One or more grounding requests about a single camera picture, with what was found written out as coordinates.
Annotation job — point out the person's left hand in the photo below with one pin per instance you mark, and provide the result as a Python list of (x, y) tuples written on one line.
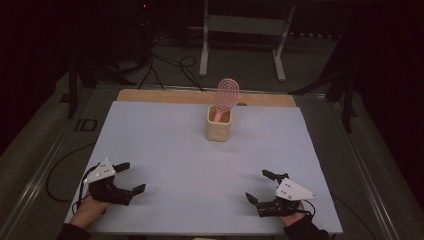
[(88, 213)]

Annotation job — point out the white metal stand frame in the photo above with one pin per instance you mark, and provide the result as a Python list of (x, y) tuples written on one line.
[(245, 26)]

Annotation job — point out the black floor bracket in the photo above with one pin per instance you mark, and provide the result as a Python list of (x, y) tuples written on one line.
[(86, 125)]

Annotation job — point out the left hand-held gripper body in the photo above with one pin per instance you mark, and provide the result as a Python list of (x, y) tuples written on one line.
[(106, 191)]

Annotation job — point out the pink hairbrush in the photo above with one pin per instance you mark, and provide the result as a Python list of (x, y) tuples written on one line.
[(226, 93)]

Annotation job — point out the metal floor rail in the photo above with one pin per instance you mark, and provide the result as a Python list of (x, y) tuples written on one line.
[(36, 180), (370, 186)]

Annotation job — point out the black stand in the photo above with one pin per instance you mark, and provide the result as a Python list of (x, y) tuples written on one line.
[(348, 100), (72, 86)]

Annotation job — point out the person's right hand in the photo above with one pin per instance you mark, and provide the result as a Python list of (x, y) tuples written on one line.
[(294, 219)]

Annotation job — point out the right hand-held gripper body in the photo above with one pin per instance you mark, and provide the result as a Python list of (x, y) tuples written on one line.
[(293, 192)]

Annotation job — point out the white table mat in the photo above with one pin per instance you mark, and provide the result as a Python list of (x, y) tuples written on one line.
[(200, 180)]

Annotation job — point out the cream square cup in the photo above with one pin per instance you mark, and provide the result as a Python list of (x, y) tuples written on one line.
[(218, 130)]

